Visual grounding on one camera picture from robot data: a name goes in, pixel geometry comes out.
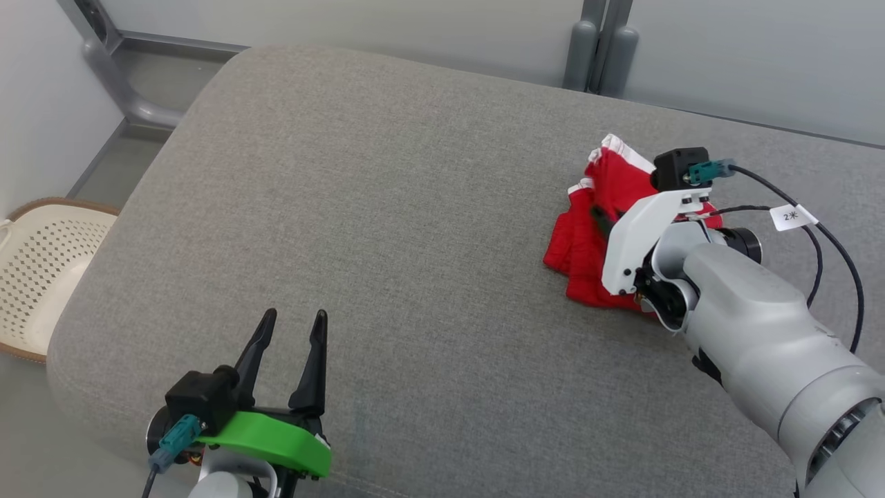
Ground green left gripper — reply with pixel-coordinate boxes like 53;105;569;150
196;308;333;480

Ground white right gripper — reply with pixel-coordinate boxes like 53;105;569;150
589;188;714;297

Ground red shorts with white stripes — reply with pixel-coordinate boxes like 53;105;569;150
543;133;724;313

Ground cream perforated laundry basket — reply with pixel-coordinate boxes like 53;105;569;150
0;197;120;365

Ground black right camera cable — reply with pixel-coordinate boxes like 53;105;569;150
687;158;866;354

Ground black camera cable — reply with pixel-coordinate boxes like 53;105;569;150
141;414;205;498
687;158;866;354

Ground black left camera cable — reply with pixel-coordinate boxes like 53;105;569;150
141;414;205;498

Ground thin black right gripper cable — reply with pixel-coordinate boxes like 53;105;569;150
691;203;824;309

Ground grey partition post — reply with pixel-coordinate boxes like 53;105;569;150
599;0;641;98
563;0;599;91

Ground white printed cable label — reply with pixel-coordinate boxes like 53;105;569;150
769;202;819;233

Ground grey metal frame leg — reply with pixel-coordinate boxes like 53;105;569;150
59;0;248;130

